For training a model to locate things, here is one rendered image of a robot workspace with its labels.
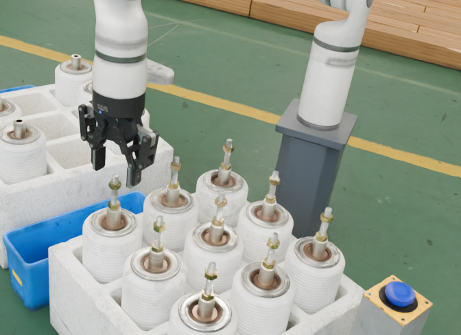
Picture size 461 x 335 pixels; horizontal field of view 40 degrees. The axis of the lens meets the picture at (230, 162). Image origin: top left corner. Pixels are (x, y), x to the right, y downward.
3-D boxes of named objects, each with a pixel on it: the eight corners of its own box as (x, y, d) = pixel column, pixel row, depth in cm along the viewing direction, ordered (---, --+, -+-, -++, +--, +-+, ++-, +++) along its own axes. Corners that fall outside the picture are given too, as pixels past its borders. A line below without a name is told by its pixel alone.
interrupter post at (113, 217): (116, 217, 103) (116, 202, 101) (123, 226, 102) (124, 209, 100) (103, 222, 102) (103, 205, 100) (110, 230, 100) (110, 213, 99)
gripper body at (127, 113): (78, 79, 87) (77, 138, 92) (124, 101, 84) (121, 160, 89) (114, 65, 93) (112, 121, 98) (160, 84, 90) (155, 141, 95)
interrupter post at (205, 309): (204, 322, 86) (206, 305, 85) (192, 312, 88) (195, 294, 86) (217, 315, 88) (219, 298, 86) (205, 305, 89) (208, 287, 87)
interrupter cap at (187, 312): (202, 343, 83) (202, 339, 83) (166, 309, 88) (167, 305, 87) (242, 318, 88) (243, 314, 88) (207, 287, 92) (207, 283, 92)
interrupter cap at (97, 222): (122, 205, 106) (122, 202, 106) (145, 230, 102) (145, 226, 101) (81, 217, 102) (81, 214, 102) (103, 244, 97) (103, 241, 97)
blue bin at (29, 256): (136, 233, 140) (138, 188, 133) (163, 261, 133) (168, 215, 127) (3, 281, 122) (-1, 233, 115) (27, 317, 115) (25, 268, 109)
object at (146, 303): (119, 325, 107) (123, 243, 98) (175, 325, 109) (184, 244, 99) (118, 371, 99) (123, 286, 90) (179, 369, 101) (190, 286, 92)
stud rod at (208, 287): (204, 308, 86) (210, 266, 82) (201, 303, 87) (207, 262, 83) (210, 306, 87) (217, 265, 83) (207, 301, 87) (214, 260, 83)
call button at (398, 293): (394, 286, 89) (398, 276, 87) (417, 304, 86) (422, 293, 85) (376, 298, 86) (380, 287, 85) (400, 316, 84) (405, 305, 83)
